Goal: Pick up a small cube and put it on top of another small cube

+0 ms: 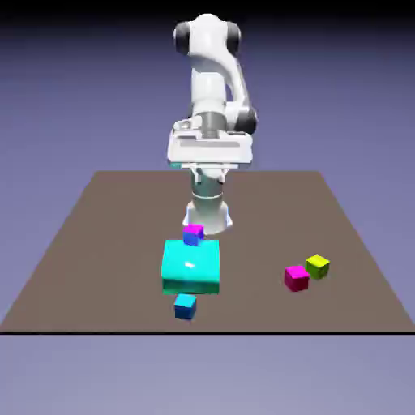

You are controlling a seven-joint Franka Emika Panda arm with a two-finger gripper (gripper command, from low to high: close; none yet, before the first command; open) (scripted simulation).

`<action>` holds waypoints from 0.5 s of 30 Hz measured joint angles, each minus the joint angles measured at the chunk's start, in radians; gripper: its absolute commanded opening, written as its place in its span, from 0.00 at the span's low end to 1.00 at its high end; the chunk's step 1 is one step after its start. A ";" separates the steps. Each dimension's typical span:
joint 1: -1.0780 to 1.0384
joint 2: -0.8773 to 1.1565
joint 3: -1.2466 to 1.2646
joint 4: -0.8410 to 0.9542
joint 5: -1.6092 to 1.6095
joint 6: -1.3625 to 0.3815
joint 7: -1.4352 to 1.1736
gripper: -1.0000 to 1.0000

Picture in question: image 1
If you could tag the small violet cube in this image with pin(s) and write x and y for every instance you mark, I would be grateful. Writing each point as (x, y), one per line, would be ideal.
(193, 234)

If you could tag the small magenta cube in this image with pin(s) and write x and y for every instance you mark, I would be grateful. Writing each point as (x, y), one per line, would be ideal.
(296, 278)

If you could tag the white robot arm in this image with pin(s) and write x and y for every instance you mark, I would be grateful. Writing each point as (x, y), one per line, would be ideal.
(209, 65)

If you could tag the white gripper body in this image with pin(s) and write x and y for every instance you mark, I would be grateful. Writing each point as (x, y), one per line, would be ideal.
(210, 152)

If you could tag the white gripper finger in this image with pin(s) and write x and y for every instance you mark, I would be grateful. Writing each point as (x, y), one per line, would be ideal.
(222, 175)
(196, 175)

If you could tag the small yellow cube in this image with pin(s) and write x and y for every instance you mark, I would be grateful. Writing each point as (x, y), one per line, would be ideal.
(317, 266)

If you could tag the small blue cube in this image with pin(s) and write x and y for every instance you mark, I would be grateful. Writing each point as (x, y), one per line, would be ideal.
(185, 306)

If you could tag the large cyan box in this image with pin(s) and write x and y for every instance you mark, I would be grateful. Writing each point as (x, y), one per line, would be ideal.
(190, 264)

